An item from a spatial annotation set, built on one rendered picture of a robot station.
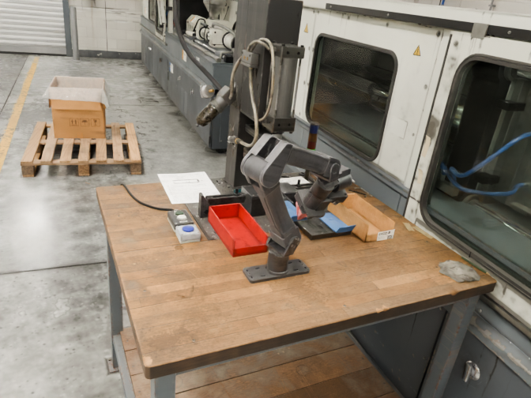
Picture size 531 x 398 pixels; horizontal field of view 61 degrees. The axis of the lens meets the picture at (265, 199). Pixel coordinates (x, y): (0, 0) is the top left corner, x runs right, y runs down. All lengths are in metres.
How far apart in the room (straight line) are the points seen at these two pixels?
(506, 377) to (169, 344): 1.14
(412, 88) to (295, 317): 1.15
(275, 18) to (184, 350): 1.07
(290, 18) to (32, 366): 1.88
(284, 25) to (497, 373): 1.38
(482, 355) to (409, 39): 1.25
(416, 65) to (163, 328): 1.42
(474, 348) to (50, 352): 1.87
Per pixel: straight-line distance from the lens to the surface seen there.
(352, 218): 1.67
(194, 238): 1.48
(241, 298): 1.25
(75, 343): 2.50
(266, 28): 1.59
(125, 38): 10.73
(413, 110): 1.98
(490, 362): 1.81
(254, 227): 1.53
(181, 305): 1.23
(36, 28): 10.65
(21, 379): 2.40
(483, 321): 1.78
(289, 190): 1.72
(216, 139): 4.85
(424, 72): 1.95
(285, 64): 1.55
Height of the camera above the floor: 1.67
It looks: 25 degrees down
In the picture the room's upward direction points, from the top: 7 degrees clockwise
